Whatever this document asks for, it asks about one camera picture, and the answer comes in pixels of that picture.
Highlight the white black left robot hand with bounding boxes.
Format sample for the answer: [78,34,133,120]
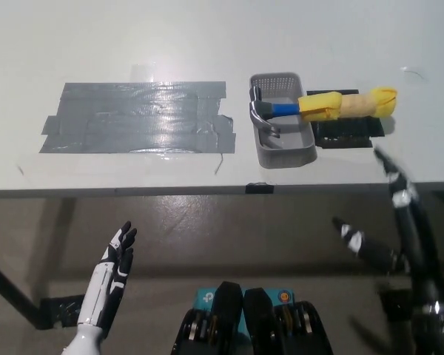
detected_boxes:
[76,220,138,339]

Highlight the black table leg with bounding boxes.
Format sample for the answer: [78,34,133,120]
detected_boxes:
[0,253,47,330]

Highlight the hammer with yellow foam handle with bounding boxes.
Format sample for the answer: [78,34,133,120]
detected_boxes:
[248,85,398,140]

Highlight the teal router box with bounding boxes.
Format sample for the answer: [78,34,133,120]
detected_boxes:
[192,286,295,336]

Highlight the black tape pad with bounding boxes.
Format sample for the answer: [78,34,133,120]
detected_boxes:
[306,89,386,150]

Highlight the grey plastic basket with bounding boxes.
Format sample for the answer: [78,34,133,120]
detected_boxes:
[249,71,319,169]

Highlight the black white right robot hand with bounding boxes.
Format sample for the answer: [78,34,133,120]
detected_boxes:
[331,146,444,316]

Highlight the grey duct tape patch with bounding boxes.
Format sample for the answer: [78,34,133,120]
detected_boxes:
[38,81,238,155]

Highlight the black robot body blocks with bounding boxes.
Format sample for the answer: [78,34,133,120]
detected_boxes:
[172,280,334,355]

